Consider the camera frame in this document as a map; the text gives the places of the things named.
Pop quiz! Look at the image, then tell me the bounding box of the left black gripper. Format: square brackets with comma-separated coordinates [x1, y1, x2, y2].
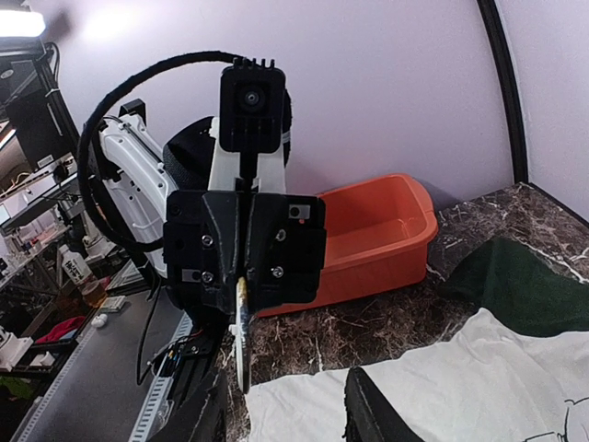
[163, 190, 327, 313]

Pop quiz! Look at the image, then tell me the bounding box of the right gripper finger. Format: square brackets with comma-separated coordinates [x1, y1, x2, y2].
[343, 366, 410, 441]

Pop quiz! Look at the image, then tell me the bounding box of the white green Charlie Brown shirt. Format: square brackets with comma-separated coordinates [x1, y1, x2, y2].
[247, 238, 588, 441]

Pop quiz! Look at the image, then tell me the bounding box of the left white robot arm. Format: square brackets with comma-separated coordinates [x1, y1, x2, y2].
[77, 51, 327, 317]

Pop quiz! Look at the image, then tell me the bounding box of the red plastic bin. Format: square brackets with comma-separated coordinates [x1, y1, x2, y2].
[260, 173, 438, 318]

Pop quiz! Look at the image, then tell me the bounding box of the plastic drink bottle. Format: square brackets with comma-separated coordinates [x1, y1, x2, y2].
[58, 244, 107, 308]

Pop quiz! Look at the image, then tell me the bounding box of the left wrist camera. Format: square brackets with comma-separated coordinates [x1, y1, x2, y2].
[218, 57, 286, 154]

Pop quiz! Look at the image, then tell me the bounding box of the white slotted cable duct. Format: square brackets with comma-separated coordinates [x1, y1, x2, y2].
[128, 314, 192, 442]

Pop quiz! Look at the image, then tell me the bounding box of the left black frame post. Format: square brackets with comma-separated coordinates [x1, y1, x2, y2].
[476, 0, 529, 184]

